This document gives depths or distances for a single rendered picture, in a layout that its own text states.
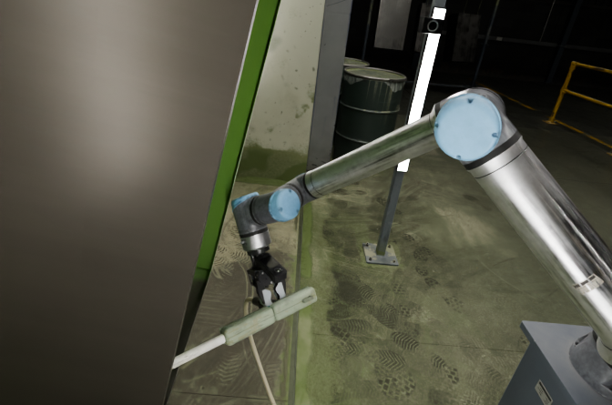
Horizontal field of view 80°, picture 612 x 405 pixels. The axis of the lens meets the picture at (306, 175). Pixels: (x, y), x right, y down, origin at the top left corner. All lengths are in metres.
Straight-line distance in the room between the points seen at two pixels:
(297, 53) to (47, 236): 2.22
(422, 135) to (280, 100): 1.93
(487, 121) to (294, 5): 2.09
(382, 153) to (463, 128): 0.29
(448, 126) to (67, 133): 0.62
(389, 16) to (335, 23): 4.96
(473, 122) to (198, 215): 0.50
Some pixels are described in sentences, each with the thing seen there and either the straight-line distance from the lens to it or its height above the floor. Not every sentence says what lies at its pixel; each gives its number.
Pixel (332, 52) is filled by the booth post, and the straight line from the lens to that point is 2.68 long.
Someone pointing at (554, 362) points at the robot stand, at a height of 0.64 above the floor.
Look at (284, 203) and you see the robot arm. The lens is 1.02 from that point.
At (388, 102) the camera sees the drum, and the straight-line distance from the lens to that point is 3.32.
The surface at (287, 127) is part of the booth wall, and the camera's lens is 2.80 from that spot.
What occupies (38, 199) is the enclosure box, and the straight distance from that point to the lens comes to 0.66.
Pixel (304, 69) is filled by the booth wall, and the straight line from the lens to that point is 2.69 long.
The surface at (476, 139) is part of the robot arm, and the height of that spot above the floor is 1.20.
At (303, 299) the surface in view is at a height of 0.57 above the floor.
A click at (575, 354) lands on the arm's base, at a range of 1.22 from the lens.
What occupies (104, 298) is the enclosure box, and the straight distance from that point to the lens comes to 0.74.
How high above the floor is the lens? 1.39
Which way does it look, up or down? 25 degrees down
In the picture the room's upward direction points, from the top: 6 degrees clockwise
